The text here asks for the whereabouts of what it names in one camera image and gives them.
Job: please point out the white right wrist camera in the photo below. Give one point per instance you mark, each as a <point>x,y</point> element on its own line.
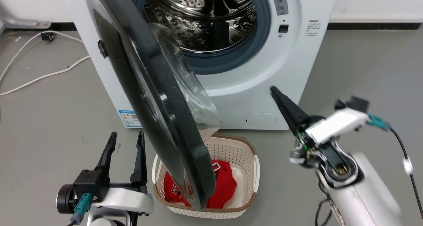
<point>337,123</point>

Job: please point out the red printed garment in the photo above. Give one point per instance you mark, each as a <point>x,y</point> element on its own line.
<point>224,186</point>

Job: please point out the white front-load washing machine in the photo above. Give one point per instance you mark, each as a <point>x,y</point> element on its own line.
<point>281,70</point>

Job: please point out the oval drain filter cover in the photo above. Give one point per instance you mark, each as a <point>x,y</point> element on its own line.
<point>261,120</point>

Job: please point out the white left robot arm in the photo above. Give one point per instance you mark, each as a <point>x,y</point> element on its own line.
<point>105,221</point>

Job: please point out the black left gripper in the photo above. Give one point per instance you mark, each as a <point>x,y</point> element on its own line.
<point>91,183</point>

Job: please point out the grey flat base plate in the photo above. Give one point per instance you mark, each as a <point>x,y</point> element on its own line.
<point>26,22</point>

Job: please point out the teal left camera connector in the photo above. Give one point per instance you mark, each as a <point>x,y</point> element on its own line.
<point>82,204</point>

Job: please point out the cream laundry basket brown rim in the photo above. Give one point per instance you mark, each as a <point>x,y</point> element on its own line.
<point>239,153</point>

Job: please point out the black door hinge bracket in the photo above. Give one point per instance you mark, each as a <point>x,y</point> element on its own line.
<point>102,49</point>

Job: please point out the teal right camera connector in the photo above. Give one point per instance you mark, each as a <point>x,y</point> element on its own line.
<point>378,122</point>

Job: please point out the blue energy label sticker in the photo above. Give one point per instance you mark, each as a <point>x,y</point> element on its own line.
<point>129,118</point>

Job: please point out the dark grey round washer door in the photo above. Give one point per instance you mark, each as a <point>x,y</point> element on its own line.
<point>172,120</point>

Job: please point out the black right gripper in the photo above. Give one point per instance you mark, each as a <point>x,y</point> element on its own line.
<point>333,160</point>

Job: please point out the small black plug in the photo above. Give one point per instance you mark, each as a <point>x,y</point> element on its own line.
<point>48,36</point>

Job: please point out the small printed warning label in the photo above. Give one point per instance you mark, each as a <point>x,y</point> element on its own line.
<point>313,28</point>

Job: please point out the perforated steel washer drum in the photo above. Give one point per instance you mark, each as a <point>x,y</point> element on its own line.
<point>198,21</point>

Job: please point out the blue-grey rubber door gasket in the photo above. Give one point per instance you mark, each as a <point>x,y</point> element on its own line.
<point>231,62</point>

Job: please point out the black door latch socket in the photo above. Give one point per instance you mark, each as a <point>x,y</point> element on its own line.
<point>283,28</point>

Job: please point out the teal camera connector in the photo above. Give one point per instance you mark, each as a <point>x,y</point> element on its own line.
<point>82,204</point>
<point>378,122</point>

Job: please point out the grey control label strip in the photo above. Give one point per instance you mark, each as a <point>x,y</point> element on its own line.
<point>280,1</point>

